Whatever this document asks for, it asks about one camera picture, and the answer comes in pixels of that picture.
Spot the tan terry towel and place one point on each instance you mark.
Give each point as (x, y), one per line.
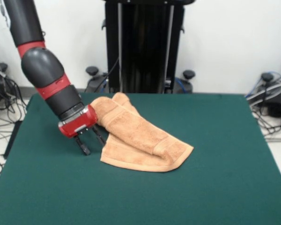
(140, 136)

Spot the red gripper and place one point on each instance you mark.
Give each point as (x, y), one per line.
(79, 123)

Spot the dark green table cloth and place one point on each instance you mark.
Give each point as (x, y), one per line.
(61, 187)

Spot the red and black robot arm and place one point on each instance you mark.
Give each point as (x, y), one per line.
(42, 65)

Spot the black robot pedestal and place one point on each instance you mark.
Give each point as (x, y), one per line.
(142, 47)

